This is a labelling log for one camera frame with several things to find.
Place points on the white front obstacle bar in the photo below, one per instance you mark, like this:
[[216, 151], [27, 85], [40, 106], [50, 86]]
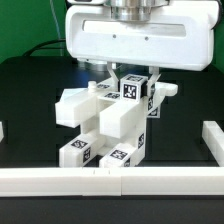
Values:
[[15, 182]]

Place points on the white base tag plate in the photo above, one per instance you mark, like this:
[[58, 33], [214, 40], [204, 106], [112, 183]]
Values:
[[69, 92]]

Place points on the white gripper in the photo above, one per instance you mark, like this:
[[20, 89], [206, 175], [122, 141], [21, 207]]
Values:
[[177, 34]]

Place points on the white right obstacle bar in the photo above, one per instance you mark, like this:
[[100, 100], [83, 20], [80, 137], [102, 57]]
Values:
[[213, 136]]

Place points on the white tagged cube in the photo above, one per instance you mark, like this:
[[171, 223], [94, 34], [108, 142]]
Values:
[[131, 87], [155, 113]]

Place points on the white chair seat part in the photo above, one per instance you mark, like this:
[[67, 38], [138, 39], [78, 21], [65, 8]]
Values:
[[121, 121]]

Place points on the white chair back frame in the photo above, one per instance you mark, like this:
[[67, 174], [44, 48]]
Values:
[[78, 108]]

